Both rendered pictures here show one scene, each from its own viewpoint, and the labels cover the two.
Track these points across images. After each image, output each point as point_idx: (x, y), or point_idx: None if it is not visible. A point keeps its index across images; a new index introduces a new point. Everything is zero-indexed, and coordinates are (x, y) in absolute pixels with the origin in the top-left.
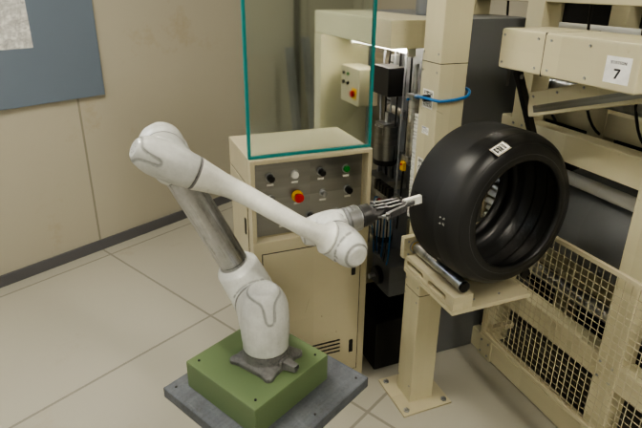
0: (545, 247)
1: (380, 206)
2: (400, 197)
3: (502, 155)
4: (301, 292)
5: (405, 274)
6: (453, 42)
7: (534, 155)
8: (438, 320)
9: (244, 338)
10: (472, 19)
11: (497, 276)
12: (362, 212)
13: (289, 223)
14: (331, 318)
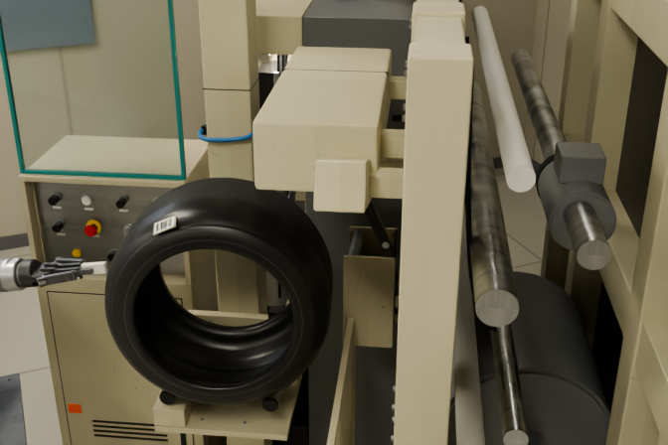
0: (279, 376)
1: (52, 266)
2: (82, 260)
3: (166, 234)
4: (103, 351)
5: None
6: (219, 61)
7: (222, 242)
8: (260, 440)
9: None
10: (246, 31)
11: (192, 395)
12: (18, 269)
13: None
14: (149, 394)
